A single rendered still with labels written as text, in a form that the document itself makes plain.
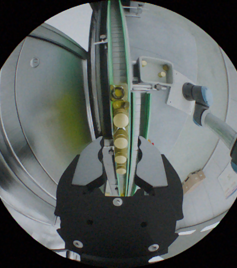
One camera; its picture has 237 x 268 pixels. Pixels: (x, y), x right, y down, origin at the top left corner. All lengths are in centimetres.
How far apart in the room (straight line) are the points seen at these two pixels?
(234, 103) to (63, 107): 386
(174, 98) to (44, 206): 77
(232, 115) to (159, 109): 336
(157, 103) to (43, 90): 62
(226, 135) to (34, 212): 59
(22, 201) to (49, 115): 16
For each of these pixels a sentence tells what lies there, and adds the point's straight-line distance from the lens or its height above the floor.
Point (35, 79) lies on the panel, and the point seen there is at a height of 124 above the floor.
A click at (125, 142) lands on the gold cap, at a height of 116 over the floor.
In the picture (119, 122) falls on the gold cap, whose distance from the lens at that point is 19.
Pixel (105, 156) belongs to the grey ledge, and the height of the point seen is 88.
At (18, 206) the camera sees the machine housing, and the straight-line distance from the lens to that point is 17.
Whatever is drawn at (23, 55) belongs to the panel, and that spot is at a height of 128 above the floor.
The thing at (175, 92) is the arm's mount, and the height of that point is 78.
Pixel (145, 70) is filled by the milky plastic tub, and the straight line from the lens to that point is 60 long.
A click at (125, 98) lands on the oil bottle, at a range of 25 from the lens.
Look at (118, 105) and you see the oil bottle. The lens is 25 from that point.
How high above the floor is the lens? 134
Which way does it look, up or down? 61 degrees down
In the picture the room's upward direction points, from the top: 175 degrees counter-clockwise
